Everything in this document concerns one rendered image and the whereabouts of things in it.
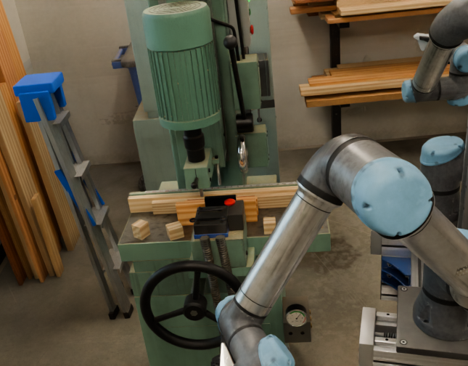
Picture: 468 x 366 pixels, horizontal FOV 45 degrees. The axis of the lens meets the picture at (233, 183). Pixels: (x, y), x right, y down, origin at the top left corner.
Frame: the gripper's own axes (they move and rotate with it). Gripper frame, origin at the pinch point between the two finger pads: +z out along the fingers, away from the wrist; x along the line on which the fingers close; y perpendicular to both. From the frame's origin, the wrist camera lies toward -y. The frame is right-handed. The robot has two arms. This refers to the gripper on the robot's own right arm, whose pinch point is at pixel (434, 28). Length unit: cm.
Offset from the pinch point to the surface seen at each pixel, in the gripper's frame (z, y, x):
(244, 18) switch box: -32, -26, -64
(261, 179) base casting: -22, 34, -72
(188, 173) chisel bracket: -64, 7, -89
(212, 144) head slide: -50, 5, -81
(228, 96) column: -41, -6, -74
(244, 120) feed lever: -48, 1, -71
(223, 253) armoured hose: -86, 20, -81
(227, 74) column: -41, -13, -73
